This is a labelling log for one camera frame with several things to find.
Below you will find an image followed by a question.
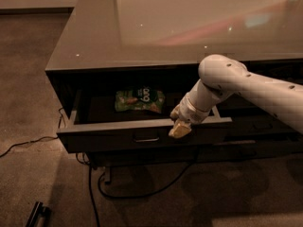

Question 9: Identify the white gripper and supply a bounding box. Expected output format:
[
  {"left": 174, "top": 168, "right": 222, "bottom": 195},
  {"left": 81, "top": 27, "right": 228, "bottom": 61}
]
[{"left": 169, "top": 93, "right": 210, "bottom": 139}]

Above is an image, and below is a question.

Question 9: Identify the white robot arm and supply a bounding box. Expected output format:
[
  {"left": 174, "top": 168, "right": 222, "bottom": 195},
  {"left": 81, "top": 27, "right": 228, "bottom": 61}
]
[{"left": 169, "top": 54, "right": 303, "bottom": 139}]

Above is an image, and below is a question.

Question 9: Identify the dark grey drawer cabinet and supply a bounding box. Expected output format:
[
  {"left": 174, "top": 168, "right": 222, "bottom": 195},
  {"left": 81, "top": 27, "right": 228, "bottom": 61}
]
[{"left": 45, "top": 0, "right": 303, "bottom": 151}]

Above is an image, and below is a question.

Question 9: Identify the green snack bag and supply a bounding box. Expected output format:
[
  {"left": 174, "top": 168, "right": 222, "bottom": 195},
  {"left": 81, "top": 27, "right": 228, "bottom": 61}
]
[{"left": 115, "top": 86, "right": 165, "bottom": 114}]

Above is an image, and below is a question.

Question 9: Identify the black metal floor object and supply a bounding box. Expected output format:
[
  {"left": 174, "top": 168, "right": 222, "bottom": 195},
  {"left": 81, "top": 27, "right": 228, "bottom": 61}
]
[{"left": 26, "top": 201, "right": 51, "bottom": 227}]

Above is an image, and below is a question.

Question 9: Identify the thick black floor cable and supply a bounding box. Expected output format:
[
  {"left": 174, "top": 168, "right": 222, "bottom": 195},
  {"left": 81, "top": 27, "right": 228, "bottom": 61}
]
[{"left": 88, "top": 148, "right": 201, "bottom": 227}]

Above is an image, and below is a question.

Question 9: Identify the thin black floor cable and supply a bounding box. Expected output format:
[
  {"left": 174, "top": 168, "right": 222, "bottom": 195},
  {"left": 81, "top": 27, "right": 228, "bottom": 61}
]
[{"left": 0, "top": 107, "right": 67, "bottom": 159}]

